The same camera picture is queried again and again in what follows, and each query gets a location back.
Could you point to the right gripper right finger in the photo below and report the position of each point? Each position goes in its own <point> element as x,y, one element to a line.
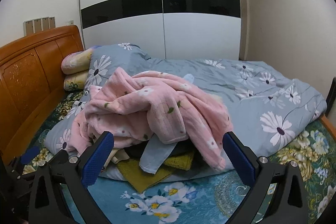
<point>289,201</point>

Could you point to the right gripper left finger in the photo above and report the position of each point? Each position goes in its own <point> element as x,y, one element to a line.
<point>77,173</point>

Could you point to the pink fleece floral garment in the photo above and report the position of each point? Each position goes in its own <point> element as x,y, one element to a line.
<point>134,108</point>

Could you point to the teal floral bed blanket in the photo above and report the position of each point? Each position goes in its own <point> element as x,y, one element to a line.
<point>213,199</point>

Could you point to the olive green garment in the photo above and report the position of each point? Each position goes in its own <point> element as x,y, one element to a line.
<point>141,180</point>

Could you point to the wooden bed footboard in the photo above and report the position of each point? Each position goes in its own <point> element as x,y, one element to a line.
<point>328,125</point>

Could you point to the grey daisy print duvet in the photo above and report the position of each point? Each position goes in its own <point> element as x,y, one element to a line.
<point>268,110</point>

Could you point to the light blue grey garment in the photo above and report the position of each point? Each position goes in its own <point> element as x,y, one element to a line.
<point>154,155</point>

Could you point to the wooden headboard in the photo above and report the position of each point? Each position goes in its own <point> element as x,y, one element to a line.
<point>32,84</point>

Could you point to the white black sliding wardrobe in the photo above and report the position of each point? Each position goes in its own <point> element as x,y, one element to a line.
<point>168,29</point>

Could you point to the beige wall switch panels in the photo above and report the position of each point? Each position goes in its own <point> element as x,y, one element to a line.
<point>38,25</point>

